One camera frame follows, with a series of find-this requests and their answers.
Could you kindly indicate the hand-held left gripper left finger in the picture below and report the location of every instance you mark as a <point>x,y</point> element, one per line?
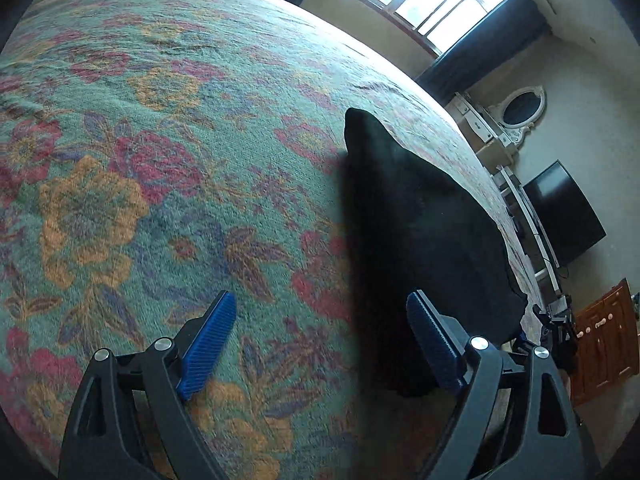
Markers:
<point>207,345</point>

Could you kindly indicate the white dresser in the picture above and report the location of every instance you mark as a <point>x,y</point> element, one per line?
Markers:
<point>475,122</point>

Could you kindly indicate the bright window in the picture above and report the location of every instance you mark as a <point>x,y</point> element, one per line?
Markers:
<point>425,0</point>

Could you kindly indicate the orange wooden cabinet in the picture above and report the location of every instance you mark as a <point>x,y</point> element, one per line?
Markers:
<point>600,340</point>

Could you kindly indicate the white oval mirror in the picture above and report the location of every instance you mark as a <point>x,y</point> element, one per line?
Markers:
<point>520,112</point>

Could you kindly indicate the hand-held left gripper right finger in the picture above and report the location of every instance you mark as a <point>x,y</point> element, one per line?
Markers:
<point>435,345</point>

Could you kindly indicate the black pants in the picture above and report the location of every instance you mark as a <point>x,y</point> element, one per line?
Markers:
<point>425,235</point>

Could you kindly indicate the white television stand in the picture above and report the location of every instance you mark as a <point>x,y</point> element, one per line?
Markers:
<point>530,230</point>

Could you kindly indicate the floral bed blanket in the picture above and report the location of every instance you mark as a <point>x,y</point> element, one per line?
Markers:
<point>175,160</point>

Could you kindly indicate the black television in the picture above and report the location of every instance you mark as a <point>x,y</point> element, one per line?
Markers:
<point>565,215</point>

